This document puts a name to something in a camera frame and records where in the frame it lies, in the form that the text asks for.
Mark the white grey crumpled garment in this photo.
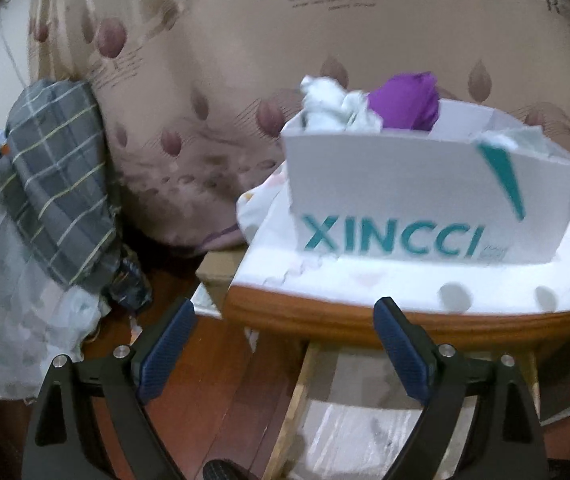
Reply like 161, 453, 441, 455
300, 76, 382, 133

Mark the beige leaf pattern curtain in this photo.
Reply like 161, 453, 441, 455
29, 0, 570, 250

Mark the dark crumpled plastic bag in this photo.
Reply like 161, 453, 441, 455
102, 254, 154, 314

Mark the wooden nightstand with white top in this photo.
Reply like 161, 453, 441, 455
221, 188, 570, 350

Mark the white XINCCI shoe box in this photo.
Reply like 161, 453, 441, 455
282, 100, 570, 264

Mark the light grey underwear garment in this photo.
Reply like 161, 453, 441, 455
474, 126, 556, 155

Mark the small white cardboard box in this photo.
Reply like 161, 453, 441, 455
190, 246, 247, 320

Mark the grey plaid cloth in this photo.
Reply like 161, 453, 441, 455
0, 79, 120, 292

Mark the white translucent fabric pile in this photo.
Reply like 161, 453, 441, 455
0, 159, 112, 403

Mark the open wooden drawer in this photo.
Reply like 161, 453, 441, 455
262, 339, 541, 480

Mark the purple garment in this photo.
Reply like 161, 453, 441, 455
368, 73, 440, 132

